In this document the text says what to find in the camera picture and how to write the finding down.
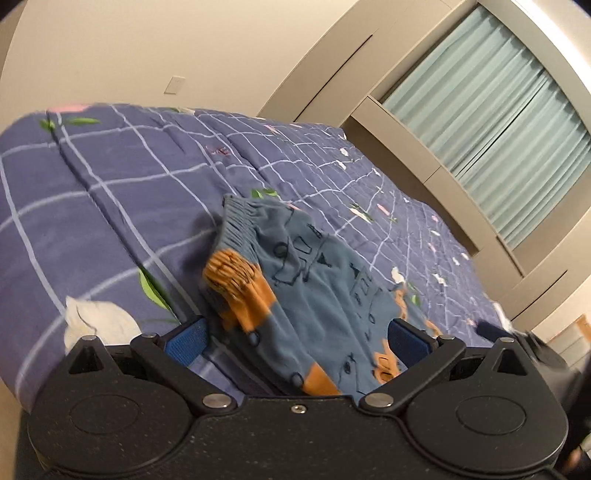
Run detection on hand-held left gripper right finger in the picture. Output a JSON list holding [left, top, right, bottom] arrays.
[[360, 318, 535, 415]]

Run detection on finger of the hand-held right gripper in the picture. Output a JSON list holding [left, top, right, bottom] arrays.
[[478, 323, 513, 342]]

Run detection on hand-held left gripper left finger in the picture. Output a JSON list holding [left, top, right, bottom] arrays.
[[62, 316, 237, 416]]

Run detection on blue pants with orange print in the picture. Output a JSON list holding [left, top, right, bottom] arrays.
[[202, 194, 445, 398]]

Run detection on wooden padded headboard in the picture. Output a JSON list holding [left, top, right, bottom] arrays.
[[551, 314, 591, 357]]

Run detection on beige window drawer unit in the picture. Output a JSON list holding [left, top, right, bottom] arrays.
[[341, 96, 573, 320]]

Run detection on purple checked quilt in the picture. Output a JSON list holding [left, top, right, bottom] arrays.
[[0, 102, 509, 414]]

